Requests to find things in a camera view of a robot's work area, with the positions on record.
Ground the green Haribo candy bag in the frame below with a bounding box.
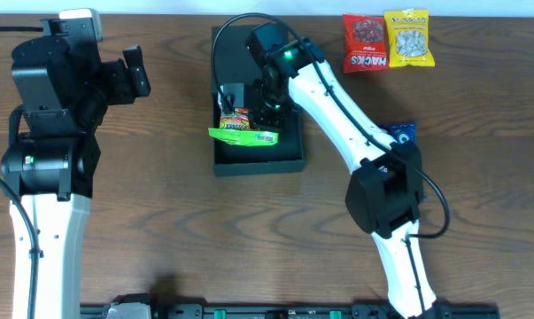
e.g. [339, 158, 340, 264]
[208, 108, 278, 147]

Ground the black box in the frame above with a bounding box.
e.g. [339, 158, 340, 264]
[212, 25, 306, 176]

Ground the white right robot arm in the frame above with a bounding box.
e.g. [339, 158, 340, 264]
[245, 23, 437, 318]

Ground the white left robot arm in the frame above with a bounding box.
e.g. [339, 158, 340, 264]
[1, 10, 151, 318]

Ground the blue Oreo cookie pack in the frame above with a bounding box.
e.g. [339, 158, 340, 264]
[379, 122, 427, 200]

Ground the red Hacks candy bag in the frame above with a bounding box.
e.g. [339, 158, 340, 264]
[343, 14, 389, 74]

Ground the yellow snack bag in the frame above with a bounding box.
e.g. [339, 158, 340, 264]
[384, 9, 436, 67]

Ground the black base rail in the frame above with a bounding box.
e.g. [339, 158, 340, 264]
[80, 292, 500, 319]

